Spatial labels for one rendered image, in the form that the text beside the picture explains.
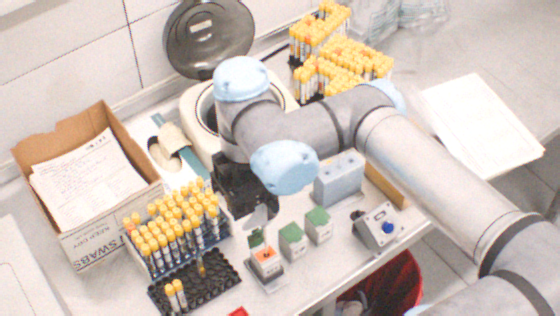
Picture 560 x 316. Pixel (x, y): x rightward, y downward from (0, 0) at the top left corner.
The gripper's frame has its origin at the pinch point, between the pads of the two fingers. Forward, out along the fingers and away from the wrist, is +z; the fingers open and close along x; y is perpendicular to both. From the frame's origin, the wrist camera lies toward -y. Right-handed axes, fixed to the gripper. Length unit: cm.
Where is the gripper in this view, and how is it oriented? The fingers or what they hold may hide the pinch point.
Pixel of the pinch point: (263, 217)
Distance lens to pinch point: 113.5
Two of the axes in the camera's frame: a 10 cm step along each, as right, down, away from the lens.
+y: -8.3, 4.4, -3.4
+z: 0.2, 6.4, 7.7
